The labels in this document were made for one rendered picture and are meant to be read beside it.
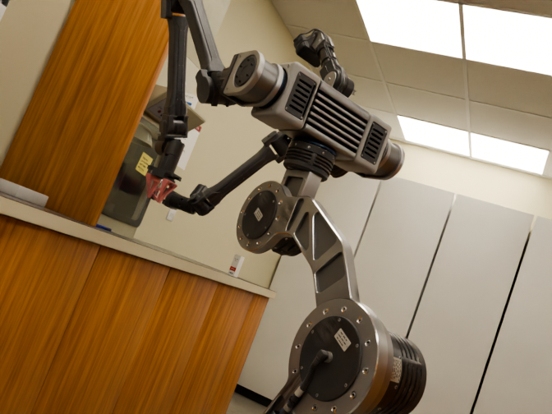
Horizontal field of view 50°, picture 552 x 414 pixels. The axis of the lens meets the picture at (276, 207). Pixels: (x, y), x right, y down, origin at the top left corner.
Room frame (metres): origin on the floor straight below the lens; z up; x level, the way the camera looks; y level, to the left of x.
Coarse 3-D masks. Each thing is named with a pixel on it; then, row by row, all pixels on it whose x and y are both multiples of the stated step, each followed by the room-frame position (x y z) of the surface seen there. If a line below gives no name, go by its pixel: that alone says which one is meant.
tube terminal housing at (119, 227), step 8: (192, 64) 2.40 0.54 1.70; (160, 72) 2.24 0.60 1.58; (192, 72) 2.42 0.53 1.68; (160, 80) 2.26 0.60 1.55; (192, 80) 2.44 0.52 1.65; (192, 88) 2.46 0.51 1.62; (144, 112) 2.25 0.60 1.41; (152, 120) 2.31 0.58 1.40; (104, 216) 2.27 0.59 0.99; (104, 224) 2.28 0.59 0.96; (112, 224) 2.32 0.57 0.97; (120, 224) 2.37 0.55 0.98; (128, 224) 2.42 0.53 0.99; (120, 232) 2.39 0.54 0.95; (128, 232) 2.44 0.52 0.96
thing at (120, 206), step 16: (144, 128) 2.26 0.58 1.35; (144, 144) 2.30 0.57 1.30; (128, 160) 2.25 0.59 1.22; (128, 176) 2.28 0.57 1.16; (144, 176) 2.37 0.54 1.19; (112, 192) 2.24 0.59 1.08; (128, 192) 2.32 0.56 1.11; (144, 192) 2.41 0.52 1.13; (112, 208) 2.27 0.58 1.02; (128, 208) 2.36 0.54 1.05; (144, 208) 2.45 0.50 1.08
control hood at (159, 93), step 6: (156, 90) 2.16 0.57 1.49; (162, 90) 2.15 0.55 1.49; (150, 96) 2.16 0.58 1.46; (156, 96) 2.15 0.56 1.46; (162, 96) 2.16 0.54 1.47; (150, 102) 2.17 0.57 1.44; (156, 102) 2.18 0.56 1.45; (192, 108) 2.31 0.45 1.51; (150, 114) 2.25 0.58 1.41; (186, 114) 2.33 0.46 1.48; (192, 114) 2.34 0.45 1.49; (198, 114) 2.36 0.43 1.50; (156, 120) 2.31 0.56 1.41; (192, 120) 2.38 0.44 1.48; (198, 120) 2.40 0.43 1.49; (204, 120) 2.42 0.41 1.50; (192, 126) 2.43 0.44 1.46
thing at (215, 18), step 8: (208, 0) 2.34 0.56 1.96; (216, 0) 2.39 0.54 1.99; (224, 0) 2.44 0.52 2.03; (208, 8) 2.36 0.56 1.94; (216, 8) 2.41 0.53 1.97; (224, 8) 2.46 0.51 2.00; (208, 16) 2.38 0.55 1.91; (216, 16) 2.43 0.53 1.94; (216, 24) 2.45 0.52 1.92; (216, 32) 2.47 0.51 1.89; (192, 40) 2.34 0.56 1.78; (192, 48) 2.36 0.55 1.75; (192, 56) 2.38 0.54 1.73
